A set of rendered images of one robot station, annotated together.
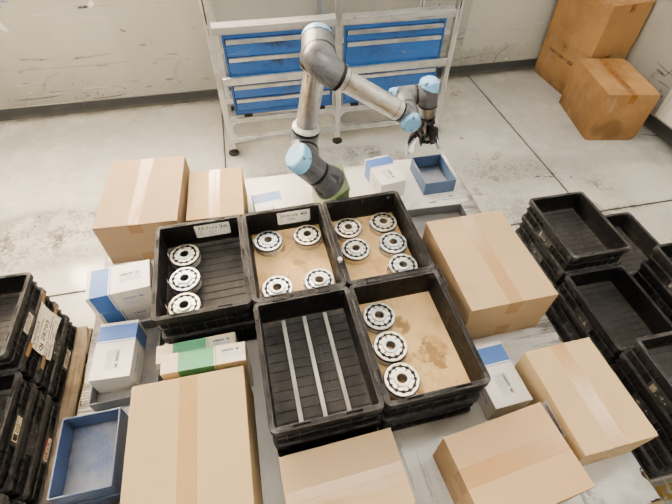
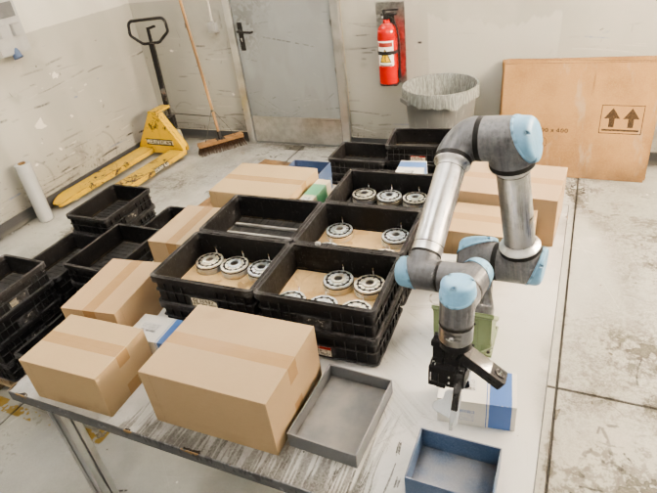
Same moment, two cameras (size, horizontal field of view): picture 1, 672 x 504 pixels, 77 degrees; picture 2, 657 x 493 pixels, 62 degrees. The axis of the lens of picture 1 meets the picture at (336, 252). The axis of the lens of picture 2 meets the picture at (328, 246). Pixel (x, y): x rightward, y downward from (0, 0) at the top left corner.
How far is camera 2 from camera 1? 2.28 m
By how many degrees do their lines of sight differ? 87
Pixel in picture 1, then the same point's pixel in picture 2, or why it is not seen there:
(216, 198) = (479, 219)
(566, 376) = (102, 339)
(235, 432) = (254, 191)
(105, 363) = not seen: hidden behind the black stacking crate
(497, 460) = (124, 277)
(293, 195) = (503, 312)
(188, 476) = (252, 178)
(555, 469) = (88, 296)
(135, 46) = not seen: outside the picture
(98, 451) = not seen: hidden behind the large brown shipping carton
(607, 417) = (61, 340)
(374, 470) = (185, 234)
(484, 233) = (252, 364)
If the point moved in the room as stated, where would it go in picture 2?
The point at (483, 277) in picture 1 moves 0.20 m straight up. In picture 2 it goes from (213, 329) to (197, 274)
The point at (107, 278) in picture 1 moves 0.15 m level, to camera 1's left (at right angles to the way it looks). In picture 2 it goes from (414, 166) to (428, 154)
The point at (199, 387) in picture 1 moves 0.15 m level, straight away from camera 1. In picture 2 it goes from (292, 185) to (327, 180)
